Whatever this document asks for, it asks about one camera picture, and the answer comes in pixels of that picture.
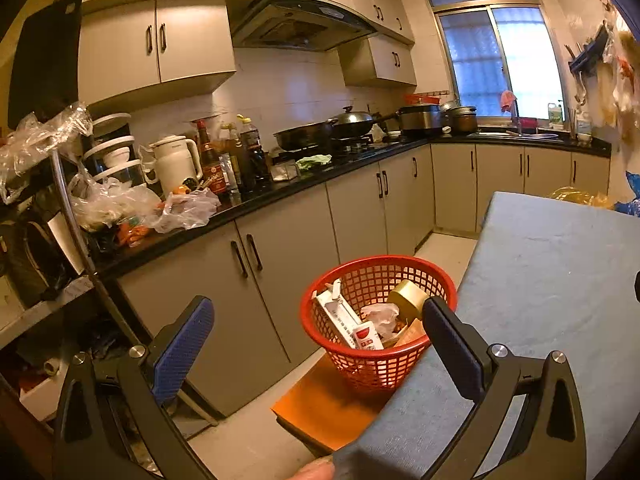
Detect kitchen window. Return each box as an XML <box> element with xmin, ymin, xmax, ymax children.
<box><xmin>419</xmin><ymin>0</ymin><xmax>568</xmax><ymax>128</ymax></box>

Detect metal storage shelf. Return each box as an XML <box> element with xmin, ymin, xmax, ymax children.
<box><xmin>0</xmin><ymin>150</ymin><xmax>221</xmax><ymax>426</ymax></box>

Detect clear plastic bag on shelf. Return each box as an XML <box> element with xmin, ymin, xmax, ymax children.
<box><xmin>0</xmin><ymin>101</ymin><xmax>96</xmax><ymax>206</ymax></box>

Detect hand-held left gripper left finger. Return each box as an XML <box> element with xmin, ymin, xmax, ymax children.
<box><xmin>51</xmin><ymin>296</ymin><xmax>216</xmax><ymax>480</ymax></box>

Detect green cloth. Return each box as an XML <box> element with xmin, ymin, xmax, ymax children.
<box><xmin>296</xmin><ymin>154</ymin><xmax>333</xmax><ymax>171</ymax></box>

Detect white stacked steamer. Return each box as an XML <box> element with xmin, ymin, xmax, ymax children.
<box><xmin>82</xmin><ymin>112</ymin><xmax>143</xmax><ymax>186</ymax></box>

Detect orange stool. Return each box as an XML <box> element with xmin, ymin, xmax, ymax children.
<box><xmin>271</xmin><ymin>355</ymin><xmax>401</xmax><ymax>456</ymax></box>

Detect small pot near sink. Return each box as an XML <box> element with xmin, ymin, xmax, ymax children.
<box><xmin>442</xmin><ymin>101</ymin><xmax>478</xmax><ymax>134</ymax></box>

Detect cream base cabinets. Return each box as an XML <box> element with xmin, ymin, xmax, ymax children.
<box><xmin>115</xmin><ymin>142</ymin><xmax>612</xmax><ymax>418</ymax></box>

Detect hanging clear plastic bags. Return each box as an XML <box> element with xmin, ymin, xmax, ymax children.
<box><xmin>597</xmin><ymin>30</ymin><xmax>640</xmax><ymax>146</ymax></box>

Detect black cutting board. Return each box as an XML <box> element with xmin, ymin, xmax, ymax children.
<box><xmin>7</xmin><ymin>0</ymin><xmax>83</xmax><ymax>128</ymax></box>

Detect cream wall cabinets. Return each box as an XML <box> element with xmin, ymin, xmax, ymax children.
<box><xmin>77</xmin><ymin>0</ymin><xmax>418</xmax><ymax>111</ymax></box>

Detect steel sink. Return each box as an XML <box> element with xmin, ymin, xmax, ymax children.
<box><xmin>467</xmin><ymin>130</ymin><xmax>561</xmax><ymax>141</ymax></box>

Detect white medicine box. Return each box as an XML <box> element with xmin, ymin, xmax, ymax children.
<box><xmin>312</xmin><ymin>280</ymin><xmax>368</xmax><ymax>351</ymax></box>

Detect red plastic basket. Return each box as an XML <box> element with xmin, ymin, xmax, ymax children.
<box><xmin>300</xmin><ymin>255</ymin><xmax>458</xmax><ymax>392</ymax></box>

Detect blue wall holder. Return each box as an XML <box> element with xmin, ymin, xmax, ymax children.
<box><xmin>568</xmin><ymin>25</ymin><xmax>611</xmax><ymax>76</ymax></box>

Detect black rice cooker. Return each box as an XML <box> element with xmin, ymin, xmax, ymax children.
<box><xmin>397</xmin><ymin>104</ymin><xmax>444</xmax><ymax>137</ymax></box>

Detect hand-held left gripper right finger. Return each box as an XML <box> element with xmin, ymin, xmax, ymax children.
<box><xmin>422</xmin><ymin>296</ymin><xmax>587</xmax><ymax>480</ymax></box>

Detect black countertop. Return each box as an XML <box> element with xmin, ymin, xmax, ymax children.
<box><xmin>92</xmin><ymin>132</ymin><xmax>613</xmax><ymax>278</ymax></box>

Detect crumpled plastic bags on counter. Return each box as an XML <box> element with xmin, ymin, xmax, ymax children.
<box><xmin>70</xmin><ymin>180</ymin><xmax>221</xmax><ymax>233</ymax></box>

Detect gas stove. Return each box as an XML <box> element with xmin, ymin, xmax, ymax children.
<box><xmin>272</xmin><ymin>139</ymin><xmax>401</xmax><ymax>166</ymax></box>

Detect blue table cloth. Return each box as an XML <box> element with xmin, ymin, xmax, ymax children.
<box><xmin>332</xmin><ymin>191</ymin><xmax>640</xmax><ymax>480</ymax></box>

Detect wok with steel lid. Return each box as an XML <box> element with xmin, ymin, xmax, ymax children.
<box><xmin>327</xmin><ymin>105</ymin><xmax>376</xmax><ymax>139</ymax></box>

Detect white electric kettle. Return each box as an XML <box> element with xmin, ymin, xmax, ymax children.
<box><xmin>142</xmin><ymin>134</ymin><xmax>203</xmax><ymax>196</ymax></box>

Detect steel range hood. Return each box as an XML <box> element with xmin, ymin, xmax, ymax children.
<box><xmin>231</xmin><ymin>0</ymin><xmax>378</xmax><ymax>52</ymax></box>

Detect yellow plastic bag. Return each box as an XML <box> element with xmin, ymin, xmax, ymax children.
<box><xmin>547</xmin><ymin>186</ymin><xmax>615</xmax><ymax>211</ymax></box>

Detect person's left hand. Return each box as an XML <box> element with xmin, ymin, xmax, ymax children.
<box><xmin>286</xmin><ymin>459</ymin><xmax>336</xmax><ymax>480</ymax></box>

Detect clear plastic bag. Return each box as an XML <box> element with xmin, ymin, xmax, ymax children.
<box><xmin>0</xmin><ymin>101</ymin><xmax>96</xmax><ymax>206</ymax></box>
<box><xmin>360</xmin><ymin>302</ymin><xmax>401</xmax><ymax>338</ymax></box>

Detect blue plastic bag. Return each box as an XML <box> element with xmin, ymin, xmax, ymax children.
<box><xmin>614</xmin><ymin>170</ymin><xmax>640</xmax><ymax>218</ymax></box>

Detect row of condiment bottles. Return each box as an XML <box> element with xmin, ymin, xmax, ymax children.
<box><xmin>192</xmin><ymin>115</ymin><xmax>273</xmax><ymax>196</ymax></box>

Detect black frying pan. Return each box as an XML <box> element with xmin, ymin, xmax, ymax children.
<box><xmin>273</xmin><ymin>122</ymin><xmax>333</xmax><ymax>152</ymax></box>

